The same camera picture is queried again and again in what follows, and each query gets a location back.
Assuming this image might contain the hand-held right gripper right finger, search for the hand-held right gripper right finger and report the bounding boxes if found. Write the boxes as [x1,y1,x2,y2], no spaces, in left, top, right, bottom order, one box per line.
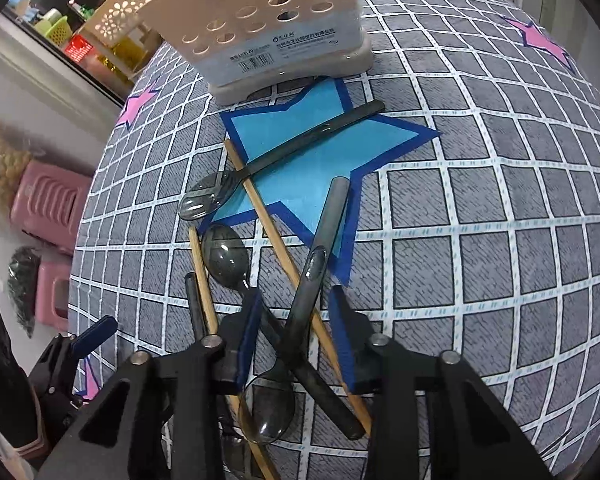
[330,285,551,480]

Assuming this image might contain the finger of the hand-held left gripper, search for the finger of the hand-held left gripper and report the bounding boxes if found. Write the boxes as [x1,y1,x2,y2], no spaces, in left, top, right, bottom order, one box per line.
[72,315,119,359]

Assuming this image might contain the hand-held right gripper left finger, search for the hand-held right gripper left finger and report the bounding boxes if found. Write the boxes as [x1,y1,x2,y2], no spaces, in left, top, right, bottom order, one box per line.
[40,290,264,480]

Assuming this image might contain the dark plastic spoon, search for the dark plastic spoon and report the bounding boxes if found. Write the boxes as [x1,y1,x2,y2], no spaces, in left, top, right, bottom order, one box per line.
[201,224,367,441]
[242,176,352,445]

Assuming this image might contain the grey spoon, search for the grey spoon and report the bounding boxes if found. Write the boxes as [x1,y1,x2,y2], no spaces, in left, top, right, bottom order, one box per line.
[177,99,386,222]

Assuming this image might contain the beige utensil holder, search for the beige utensil holder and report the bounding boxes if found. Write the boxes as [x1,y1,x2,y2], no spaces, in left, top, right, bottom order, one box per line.
[135,0,376,107]

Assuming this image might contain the pink plastic stool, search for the pink plastic stool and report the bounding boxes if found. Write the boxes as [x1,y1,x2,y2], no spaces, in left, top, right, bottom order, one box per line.
[34,260,73,326]

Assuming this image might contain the dark bag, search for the dark bag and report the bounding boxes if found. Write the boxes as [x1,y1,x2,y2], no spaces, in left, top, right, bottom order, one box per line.
[7,247,43,338]

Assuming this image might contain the blue star patch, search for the blue star patch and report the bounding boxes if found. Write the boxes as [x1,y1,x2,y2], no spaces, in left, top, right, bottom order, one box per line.
[200,80,441,286]

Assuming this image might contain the clear bag of beige balls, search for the clear bag of beige balls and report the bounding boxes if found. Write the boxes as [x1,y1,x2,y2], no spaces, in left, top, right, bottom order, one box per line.
[0,117,33,211]

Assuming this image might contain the yellow oil bottles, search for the yellow oil bottles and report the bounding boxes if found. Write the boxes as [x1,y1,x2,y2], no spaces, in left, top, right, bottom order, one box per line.
[97,30,146,81]

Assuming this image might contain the red plastic basket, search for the red plastic basket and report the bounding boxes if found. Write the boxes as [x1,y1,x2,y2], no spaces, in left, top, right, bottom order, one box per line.
[64,35,95,65]

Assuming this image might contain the green plastic basket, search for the green plastic basket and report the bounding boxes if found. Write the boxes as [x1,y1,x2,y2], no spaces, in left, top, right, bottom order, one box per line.
[35,10,74,44]

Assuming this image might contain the beige flower-cutout trolley rack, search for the beige flower-cutout trolley rack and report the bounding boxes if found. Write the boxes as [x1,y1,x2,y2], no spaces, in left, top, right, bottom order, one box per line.
[80,0,221,76]

